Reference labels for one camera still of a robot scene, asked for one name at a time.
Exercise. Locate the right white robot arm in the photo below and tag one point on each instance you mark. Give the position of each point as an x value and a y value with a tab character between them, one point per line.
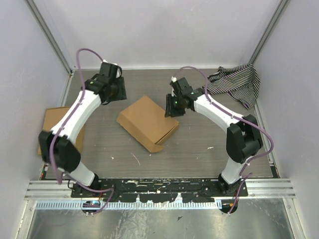
243	140

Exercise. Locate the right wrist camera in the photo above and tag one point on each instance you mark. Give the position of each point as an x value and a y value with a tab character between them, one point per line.
180	87

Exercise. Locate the right aluminium corner post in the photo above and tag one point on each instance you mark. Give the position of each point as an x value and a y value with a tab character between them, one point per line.
269	29

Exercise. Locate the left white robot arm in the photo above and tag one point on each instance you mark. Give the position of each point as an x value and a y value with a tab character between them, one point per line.
58	145

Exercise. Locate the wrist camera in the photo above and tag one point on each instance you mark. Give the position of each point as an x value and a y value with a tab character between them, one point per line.
180	87
110	69

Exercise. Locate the aluminium front rail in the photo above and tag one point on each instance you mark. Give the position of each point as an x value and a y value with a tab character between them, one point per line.
256	188

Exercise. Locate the aluminium corner post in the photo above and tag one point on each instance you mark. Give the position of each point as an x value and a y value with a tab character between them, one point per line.
269	29
48	34

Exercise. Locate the slotted cable duct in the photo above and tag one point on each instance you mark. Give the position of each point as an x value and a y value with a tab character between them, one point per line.
83	205

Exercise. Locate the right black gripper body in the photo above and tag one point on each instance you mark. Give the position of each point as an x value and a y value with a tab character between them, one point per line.
177	108

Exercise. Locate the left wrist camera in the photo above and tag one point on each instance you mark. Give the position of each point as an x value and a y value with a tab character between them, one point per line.
110	69

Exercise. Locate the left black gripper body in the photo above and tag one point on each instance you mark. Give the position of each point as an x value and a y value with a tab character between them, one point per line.
118	91

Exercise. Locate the left aluminium corner post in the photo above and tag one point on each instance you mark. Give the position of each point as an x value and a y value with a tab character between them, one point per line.
48	34

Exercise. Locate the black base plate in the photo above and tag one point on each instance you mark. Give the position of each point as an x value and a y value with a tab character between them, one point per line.
206	187

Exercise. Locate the striped cloth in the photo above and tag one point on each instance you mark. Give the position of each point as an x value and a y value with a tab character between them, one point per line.
241	83

